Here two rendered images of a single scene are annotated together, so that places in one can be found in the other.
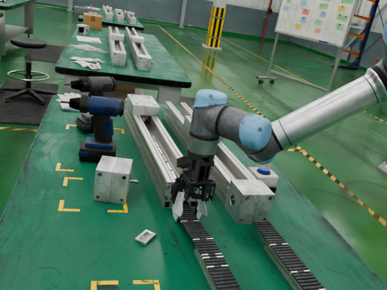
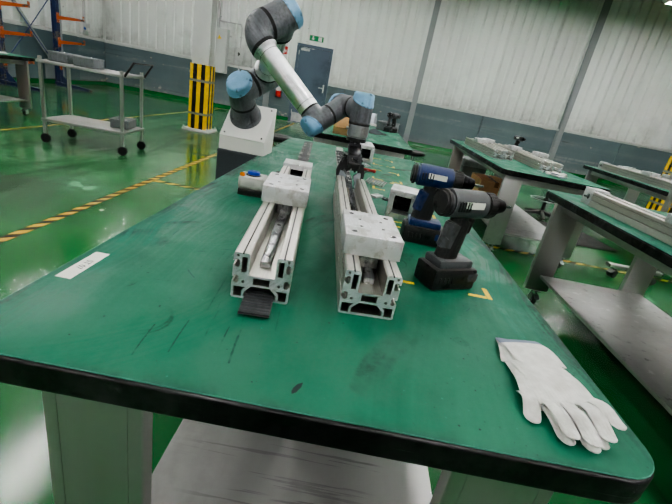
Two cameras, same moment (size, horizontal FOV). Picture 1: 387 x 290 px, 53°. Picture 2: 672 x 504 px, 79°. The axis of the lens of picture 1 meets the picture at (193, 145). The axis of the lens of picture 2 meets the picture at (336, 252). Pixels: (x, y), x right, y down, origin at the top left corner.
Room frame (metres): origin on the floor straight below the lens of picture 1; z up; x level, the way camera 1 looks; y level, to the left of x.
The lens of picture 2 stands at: (2.36, 0.40, 1.14)
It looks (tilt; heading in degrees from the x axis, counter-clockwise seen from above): 22 degrees down; 196
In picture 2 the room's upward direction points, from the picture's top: 11 degrees clockwise
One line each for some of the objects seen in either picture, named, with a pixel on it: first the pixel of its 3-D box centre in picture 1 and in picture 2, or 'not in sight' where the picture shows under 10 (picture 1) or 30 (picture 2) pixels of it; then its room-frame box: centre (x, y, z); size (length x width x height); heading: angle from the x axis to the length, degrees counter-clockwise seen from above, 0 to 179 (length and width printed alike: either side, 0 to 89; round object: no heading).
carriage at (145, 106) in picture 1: (141, 107); (367, 239); (1.58, 0.24, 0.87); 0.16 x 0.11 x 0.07; 21
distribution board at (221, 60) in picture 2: not in sight; (218, 65); (-8.33, -7.07, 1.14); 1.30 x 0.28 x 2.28; 106
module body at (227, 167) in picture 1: (200, 142); (284, 212); (1.42, -0.03, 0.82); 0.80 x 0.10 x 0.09; 21
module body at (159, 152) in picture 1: (152, 141); (355, 224); (1.35, 0.15, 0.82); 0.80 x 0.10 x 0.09; 21
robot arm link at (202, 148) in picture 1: (203, 144); (356, 131); (0.91, -0.02, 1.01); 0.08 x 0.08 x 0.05
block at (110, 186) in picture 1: (117, 179); (398, 201); (0.99, 0.20, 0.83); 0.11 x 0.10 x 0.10; 96
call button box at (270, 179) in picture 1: (259, 179); (255, 184); (1.20, -0.24, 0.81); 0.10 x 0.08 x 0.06; 111
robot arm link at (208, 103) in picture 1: (209, 114); (361, 108); (0.90, -0.02, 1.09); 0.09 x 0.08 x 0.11; 57
